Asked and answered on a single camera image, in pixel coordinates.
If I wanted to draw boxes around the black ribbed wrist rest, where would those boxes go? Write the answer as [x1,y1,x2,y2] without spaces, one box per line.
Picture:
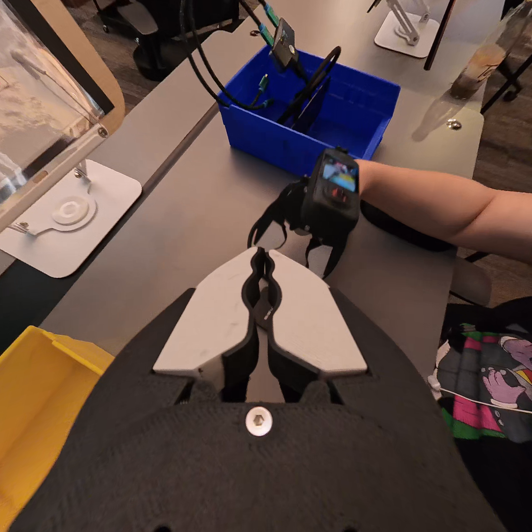
[360,201,459,253]

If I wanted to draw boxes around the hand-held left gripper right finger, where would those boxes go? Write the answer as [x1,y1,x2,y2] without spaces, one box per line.
[265,248,369,380]

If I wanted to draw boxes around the yellow plastic bin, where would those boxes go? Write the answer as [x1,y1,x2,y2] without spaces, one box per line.
[0,325,116,532]

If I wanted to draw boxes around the black printed t-shirt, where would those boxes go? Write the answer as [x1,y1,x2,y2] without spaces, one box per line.
[428,297,532,532]

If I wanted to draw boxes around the blue divided plastic bin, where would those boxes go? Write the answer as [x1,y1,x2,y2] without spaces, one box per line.
[217,44,401,178]

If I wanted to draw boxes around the square black HDMI adapter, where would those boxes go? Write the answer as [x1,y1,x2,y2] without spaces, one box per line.
[253,286,278,334]

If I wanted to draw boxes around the braided HDMI cable green plugs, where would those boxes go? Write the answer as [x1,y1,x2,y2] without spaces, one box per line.
[179,0,276,111]
[189,0,280,104]

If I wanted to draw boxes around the thick black switch cable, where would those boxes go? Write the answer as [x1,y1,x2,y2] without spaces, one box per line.
[275,45,342,126]

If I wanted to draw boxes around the clear bottle with gold cap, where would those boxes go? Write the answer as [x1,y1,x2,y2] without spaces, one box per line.
[450,0,532,101]

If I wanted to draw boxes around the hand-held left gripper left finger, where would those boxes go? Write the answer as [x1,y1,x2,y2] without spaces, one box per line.
[152,247,262,379]

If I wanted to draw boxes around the black push-button HDMI switch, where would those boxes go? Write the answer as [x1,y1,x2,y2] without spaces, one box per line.
[268,17,297,70]

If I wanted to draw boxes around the dark bin divider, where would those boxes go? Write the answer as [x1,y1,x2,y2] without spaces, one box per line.
[291,76,332,133]

